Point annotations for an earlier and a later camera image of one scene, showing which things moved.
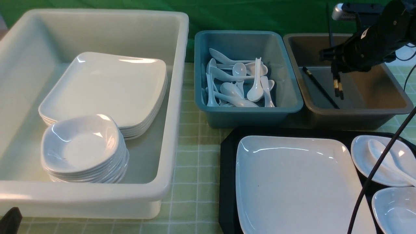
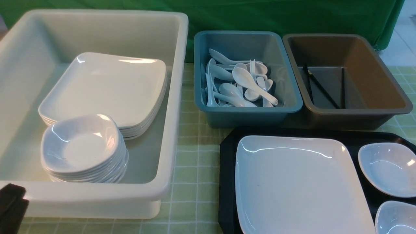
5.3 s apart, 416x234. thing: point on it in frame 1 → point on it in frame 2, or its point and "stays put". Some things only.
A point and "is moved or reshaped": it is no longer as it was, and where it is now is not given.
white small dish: [394, 210] is moved or reshaped
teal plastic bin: [247, 45] stays put
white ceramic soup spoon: [390, 163] → [243, 77]
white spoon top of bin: [220, 57] stays put
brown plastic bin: [372, 98] stays put
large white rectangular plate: [287, 185] stays put
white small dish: [403, 155] is moved or reshaped
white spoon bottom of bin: [236, 102] stays put
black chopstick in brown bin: [320, 87] stays put
